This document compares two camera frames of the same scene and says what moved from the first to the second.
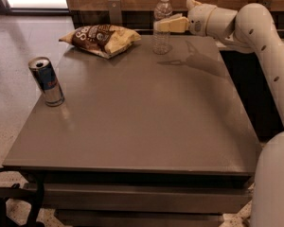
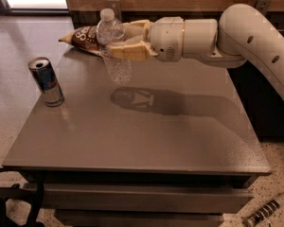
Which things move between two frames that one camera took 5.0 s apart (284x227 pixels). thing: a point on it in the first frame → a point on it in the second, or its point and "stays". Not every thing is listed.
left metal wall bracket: [115, 15] stays
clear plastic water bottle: [162, 41] → [111, 30]
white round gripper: [199, 19] → [166, 38]
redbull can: [43, 69] stays
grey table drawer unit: [146, 200] stays
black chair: [0, 195] stays
